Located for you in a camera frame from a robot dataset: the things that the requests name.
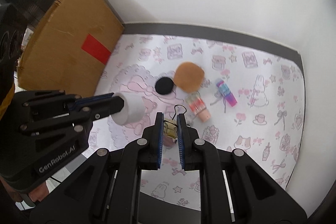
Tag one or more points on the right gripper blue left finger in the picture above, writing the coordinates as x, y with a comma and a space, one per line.
159, 131

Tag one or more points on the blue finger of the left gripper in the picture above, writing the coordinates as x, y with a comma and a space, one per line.
103, 110
84, 102

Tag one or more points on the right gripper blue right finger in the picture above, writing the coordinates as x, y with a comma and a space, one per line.
180, 140

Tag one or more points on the yellow binder clip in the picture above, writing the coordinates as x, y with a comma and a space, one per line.
170, 125

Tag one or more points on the white round jar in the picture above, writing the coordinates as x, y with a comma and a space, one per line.
132, 111

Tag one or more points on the pink clear bottle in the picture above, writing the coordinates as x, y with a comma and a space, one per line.
198, 107

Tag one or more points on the pink heart keychain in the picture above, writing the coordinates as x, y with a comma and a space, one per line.
169, 141

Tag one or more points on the small black powder puff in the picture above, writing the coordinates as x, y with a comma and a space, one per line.
164, 86

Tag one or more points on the orange makeup sponge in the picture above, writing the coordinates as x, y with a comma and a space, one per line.
188, 77

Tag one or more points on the purple blue tube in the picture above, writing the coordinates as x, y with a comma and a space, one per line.
226, 92

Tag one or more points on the white clear plastic case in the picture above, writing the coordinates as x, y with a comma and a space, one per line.
180, 94

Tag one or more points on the person left hand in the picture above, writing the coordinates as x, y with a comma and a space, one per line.
39, 193

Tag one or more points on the brown cardboard box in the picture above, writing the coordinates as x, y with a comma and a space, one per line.
70, 47

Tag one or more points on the white patterned desk mat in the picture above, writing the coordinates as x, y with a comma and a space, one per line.
266, 122

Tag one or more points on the cluttered side desk items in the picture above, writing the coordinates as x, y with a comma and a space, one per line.
26, 38

